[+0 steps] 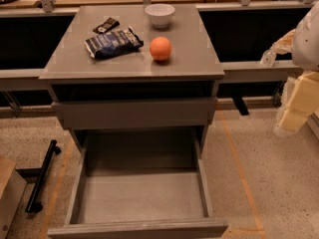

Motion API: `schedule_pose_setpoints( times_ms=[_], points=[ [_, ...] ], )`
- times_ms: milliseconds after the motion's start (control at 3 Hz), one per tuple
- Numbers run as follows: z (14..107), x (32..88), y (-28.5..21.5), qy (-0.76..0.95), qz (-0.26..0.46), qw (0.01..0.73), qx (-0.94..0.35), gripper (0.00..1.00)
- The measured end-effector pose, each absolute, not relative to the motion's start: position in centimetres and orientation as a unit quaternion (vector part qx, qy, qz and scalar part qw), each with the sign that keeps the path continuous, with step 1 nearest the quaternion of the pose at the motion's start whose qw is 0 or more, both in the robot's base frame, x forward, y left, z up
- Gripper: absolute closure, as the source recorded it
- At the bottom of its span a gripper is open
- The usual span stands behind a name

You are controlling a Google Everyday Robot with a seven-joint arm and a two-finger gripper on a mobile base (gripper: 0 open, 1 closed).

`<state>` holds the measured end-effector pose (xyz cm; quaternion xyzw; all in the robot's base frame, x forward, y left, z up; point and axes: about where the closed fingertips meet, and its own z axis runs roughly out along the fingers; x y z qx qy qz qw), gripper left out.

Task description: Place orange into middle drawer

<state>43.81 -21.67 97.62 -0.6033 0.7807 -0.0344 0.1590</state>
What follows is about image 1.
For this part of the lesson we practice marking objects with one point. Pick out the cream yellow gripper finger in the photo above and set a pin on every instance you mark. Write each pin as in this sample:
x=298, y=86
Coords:
x=300, y=99

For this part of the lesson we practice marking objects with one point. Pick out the orange fruit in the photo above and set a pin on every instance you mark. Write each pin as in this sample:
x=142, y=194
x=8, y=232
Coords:
x=160, y=48

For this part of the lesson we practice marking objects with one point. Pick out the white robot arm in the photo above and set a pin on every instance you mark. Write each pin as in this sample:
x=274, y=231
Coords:
x=302, y=42

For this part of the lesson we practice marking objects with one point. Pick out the closed grey top drawer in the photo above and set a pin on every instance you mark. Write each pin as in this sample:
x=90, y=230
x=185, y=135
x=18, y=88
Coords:
x=135, y=113

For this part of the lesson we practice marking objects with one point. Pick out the grey drawer cabinet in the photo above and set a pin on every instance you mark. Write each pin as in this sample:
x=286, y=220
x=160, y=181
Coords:
x=191, y=71

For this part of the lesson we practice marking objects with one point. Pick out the open grey middle drawer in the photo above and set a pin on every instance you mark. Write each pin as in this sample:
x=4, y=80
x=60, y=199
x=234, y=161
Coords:
x=140, y=185

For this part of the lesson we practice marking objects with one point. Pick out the clear sanitizer bottle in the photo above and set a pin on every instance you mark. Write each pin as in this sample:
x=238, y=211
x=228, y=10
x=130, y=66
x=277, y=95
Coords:
x=268, y=59

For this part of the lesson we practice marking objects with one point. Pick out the white ceramic bowl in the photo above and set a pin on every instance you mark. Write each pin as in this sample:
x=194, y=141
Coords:
x=160, y=15

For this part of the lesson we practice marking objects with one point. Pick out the dark blue chip bag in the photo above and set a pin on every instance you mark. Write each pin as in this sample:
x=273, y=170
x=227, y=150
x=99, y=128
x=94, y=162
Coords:
x=113, y=44

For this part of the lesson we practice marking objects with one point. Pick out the small black snack wrapper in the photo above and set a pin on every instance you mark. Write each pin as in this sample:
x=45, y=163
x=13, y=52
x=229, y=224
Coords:
x=108, y=25

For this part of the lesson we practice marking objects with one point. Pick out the wooden box left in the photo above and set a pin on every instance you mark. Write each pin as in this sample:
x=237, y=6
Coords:
x=12, y=187

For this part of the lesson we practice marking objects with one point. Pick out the black metal bar handle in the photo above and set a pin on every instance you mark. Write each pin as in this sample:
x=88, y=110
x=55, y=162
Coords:
x=34, y=205

